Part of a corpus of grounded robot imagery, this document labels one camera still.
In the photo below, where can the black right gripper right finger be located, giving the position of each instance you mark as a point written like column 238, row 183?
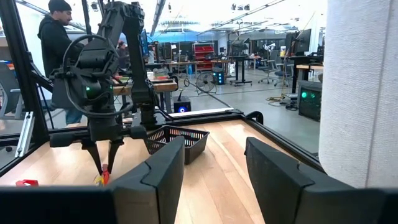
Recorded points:
column 280, row 193

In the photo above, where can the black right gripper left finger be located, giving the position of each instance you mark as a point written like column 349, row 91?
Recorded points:
column 155, row 193

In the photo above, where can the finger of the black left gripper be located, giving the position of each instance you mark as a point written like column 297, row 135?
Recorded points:
column 114, row 152
column 93, row 155

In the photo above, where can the red stapler with metal plate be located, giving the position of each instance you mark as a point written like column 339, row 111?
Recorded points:
column 105, row 177

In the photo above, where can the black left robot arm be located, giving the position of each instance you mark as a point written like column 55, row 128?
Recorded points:
column 136, row 62

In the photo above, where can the black plastic basket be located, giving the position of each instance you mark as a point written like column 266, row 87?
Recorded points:
column 196, row 152

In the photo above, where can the wooden background desk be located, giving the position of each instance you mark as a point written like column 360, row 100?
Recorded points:
column 164, row 86

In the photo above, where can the person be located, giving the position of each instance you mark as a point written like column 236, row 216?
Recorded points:
column 54, row 40
column 122, row 54

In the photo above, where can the black box with blue light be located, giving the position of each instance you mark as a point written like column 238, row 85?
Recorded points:
column 182, row 105

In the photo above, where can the computer tower with green light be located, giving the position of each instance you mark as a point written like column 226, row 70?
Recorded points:
column 311, row 105

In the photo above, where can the black floor fan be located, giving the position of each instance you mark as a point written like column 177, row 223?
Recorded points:
column 206, row 82

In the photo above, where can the red storage shelf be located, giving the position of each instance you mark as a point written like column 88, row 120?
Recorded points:
column 203, row 56

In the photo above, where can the white shade wooden base lamp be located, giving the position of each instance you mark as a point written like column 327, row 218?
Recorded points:
column 357, row 93

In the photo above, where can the grey office chair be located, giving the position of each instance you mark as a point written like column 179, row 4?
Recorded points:
column 270, row 67

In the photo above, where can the black desk monitor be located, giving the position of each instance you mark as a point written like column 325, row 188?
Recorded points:
column 300, row 42

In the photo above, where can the silver metal bracket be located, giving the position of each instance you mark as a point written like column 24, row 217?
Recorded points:
column 25, row 133

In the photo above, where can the black metal table frame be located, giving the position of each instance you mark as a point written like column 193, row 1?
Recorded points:
column 18, row 62

